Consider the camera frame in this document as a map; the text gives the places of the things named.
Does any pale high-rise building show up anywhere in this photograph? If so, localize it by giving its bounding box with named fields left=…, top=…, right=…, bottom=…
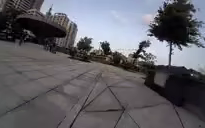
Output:
left=44, top=12, right=79, bottom=50

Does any grey stone plaza paving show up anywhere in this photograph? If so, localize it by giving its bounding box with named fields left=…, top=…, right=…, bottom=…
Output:
left=0, top=39, right=205, bottom=128

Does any group of people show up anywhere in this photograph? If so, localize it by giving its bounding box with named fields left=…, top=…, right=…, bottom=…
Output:
left=43, top=38, right=58, bottom=53

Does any mushroom-shaped canopy shelter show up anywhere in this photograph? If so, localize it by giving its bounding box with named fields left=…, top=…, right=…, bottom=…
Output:
left=14, top=13, right=68, bottom=46

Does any tree with dense dark crown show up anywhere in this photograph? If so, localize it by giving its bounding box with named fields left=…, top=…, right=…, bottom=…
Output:
left=147, top=0, right=205, bottom=68

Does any person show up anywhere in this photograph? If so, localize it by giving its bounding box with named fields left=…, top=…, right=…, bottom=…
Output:
left=18, top=31, right=28, bottom=47

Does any tall dark tower building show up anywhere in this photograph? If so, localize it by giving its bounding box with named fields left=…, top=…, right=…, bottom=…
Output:
left=0, top=0, right=45, bottom=15

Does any low dark planter wall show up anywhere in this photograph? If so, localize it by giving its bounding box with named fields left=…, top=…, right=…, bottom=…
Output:
left=143, top=64, right=205, bottom=118

